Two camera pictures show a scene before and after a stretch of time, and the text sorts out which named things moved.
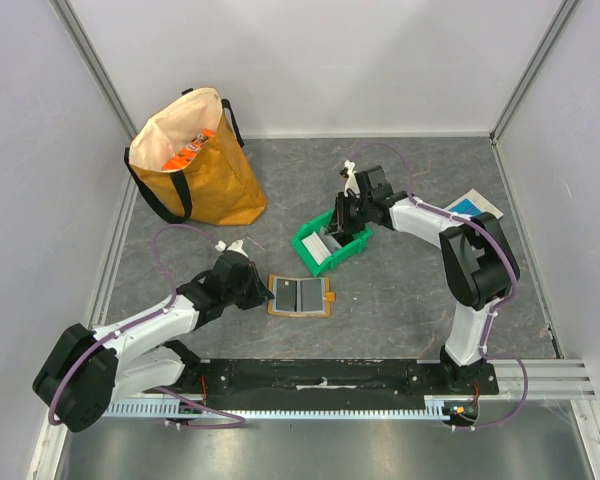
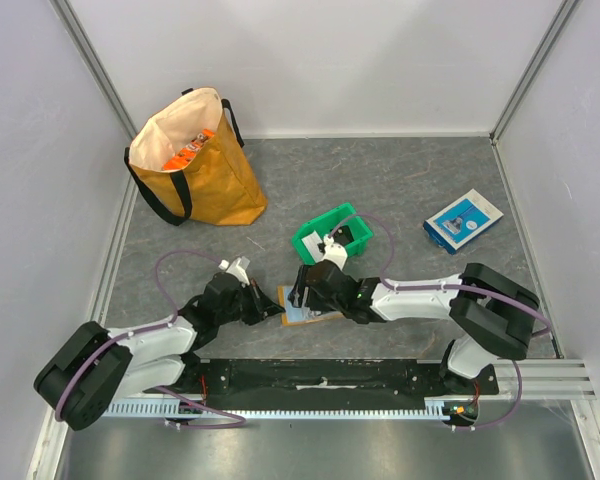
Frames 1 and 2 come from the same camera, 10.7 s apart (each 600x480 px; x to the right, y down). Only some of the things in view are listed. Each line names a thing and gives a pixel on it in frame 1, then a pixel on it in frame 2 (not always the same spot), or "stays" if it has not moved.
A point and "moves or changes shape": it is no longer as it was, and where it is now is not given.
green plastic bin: [354, 245] stays
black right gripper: [347, 211] → [304, 286]
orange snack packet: [185, 154] stays
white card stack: [316, 247] stays
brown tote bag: [186, 162] stays
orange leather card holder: [300, 296] moves or changes shape
